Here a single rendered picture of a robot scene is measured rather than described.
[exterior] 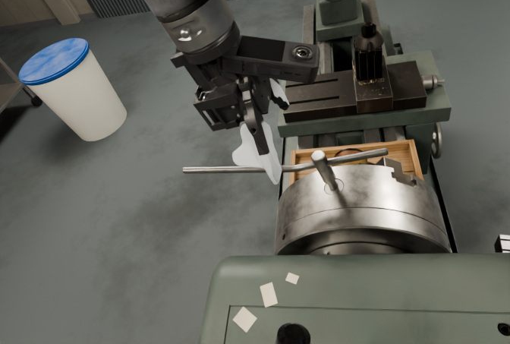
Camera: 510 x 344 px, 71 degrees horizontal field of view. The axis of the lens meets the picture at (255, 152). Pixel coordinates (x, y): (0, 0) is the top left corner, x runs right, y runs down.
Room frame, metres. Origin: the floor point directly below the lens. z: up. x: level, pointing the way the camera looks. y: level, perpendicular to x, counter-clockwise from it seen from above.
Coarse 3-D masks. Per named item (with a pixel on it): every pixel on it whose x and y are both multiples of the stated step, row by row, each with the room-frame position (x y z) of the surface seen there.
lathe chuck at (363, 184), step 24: (336, 168) 0.38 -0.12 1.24; (360, 168) 0.37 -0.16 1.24; (384, 168) 0.35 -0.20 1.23; (288, 192) 0.41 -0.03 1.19; (312, 192) 0.37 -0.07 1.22; (360, 192) 0.32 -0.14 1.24; (384, 192) 0.31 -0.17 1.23; (408, 192) 0.30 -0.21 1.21; (432, 192) 0.32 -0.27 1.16; (288, 216) 0.36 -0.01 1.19; (432, 216) 0.27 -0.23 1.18
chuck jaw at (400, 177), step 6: (384, 156) 0.40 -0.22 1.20; (378, 162) 0.40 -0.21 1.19; (384, 162) 0.38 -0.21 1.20; (390, 162) 0.38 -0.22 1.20; (396, 162) 0.38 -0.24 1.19; (396, 168) 0.37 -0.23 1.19; (396, 174) 0.35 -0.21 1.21; (402, 174) 0.35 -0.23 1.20; (396, 180) 0.33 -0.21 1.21; (402, 180) 0.33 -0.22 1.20; (408, 180) 0.33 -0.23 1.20
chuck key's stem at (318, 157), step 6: (318, 150) 0.37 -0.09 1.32; (312, 156) 0.36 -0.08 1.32; (318, 156) 0.35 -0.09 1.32; (324, 156) 0.35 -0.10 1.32; (318, 162) 0.35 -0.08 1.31; (324, 162) 0.35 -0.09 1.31; (318, 168) 0.35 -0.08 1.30; (324, 168) 0.35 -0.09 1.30; (330, 168) 0.35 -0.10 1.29; (324, 174) 0.35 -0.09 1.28; (330, 174) 0.35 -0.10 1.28; (324, 180) 0.35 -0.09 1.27; (330, 180) 0.34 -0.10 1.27; (330, 186) 0.35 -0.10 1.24; (336, 186) 0.35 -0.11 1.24
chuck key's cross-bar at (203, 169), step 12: (336, 156) 0.35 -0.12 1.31; (348, 156) 0.34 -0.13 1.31; (360, 156) 0.33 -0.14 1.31; (372, 156) 0.32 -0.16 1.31; (192, 168) 0.44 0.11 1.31; (204, 168) 0.44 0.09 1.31; (216, 168) 0.43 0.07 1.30; (228, 168) 0.42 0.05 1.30; (240, 168) 0.41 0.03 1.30; (252, 168) 0.40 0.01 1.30; (288, 168) 0.38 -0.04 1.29; (300, 168) 0.37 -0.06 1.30; (312, 168) 0.36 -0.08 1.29
